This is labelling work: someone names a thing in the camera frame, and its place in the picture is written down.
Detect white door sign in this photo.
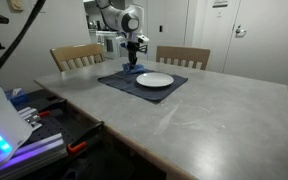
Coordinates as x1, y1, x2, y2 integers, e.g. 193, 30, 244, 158
212, 0, 229, 9

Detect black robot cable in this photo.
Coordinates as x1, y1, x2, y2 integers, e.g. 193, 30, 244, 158
0, 0, 47, 90

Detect black clamp orange handle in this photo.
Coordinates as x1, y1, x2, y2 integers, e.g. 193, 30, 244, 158
36, 98, 68, 118
66, 120, 106, 155

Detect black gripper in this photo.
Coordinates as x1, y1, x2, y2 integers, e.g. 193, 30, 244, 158
127, 41, 148, 70

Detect dark blue cloth placemat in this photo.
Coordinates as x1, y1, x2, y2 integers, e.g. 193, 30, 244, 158
97, 67, 189, 104

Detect blue towel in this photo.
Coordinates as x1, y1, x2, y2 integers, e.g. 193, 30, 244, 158
121, 62, 147, 75

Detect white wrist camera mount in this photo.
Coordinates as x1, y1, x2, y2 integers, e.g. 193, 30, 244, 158
136, 33, 150, 44

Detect light wooden slat-back chair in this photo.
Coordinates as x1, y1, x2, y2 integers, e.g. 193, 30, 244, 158
49, 43, 106, 73
155, 45, 212, 71

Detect beige wall thermostat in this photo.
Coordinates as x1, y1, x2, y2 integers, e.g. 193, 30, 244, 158
9, 0, 25, 12

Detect white kitchen stove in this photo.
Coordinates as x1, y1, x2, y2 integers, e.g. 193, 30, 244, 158
95, 30, 121, 61

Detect white round plate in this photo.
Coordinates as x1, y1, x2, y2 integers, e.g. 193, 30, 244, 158
135, 72, 175, 88

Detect silver lever door handle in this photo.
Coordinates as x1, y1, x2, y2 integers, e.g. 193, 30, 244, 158
234, 24, 248, 38

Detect grey kitchen base cabinet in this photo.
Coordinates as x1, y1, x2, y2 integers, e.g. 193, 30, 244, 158
118, 33, 132, 60

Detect blue tissue box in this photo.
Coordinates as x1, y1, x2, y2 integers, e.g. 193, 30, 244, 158
4, 88, 29, 107

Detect white door with lever handle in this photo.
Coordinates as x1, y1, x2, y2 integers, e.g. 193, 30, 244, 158
222, 0, 288, 87

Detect black perforated breadboard plate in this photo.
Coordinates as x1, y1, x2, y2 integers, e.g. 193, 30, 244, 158
17, 109, 100, 148

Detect stacked aluminium extrusion blocks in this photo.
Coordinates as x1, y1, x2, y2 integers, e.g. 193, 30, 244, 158
17, 106, 43, 132

